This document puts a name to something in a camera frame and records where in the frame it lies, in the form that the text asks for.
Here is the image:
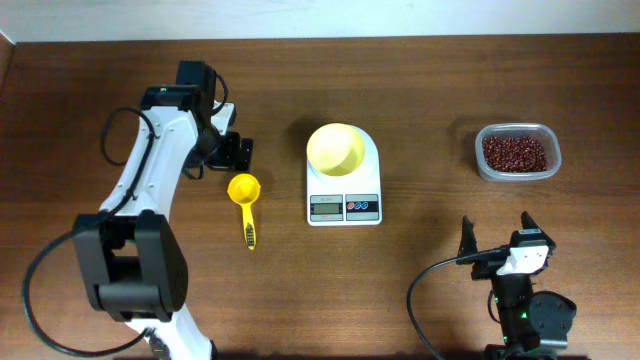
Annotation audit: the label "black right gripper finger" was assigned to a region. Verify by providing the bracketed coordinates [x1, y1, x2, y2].
[456, 216, 478, 264]
[520, 211, 556, 250]

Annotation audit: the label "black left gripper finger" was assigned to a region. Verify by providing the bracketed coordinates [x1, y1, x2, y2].
[222, 131, 240, 170]
[238, 138, 254, 172]

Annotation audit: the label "yellow measuring scoop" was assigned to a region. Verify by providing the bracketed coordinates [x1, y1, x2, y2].
[227, 173, 261, 250]

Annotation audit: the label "red adzuki beans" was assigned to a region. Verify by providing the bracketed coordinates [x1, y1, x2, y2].
[482, 136, 547, 173]

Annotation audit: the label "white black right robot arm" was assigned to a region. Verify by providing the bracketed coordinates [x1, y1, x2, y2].
[456, 212, 577, 360]

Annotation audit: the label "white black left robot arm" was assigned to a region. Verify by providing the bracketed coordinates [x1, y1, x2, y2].
[74, 61, 253, 359]

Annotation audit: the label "yellow plastic bowl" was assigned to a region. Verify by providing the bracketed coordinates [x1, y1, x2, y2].
[306, 123, 366, 177]

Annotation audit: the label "white digital kitchen scale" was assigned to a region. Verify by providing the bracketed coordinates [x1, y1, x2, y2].
[306, 125, 383, 227]

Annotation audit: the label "clear plastic container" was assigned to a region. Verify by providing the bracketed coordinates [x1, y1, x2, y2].
[475, 123, 562, 182]

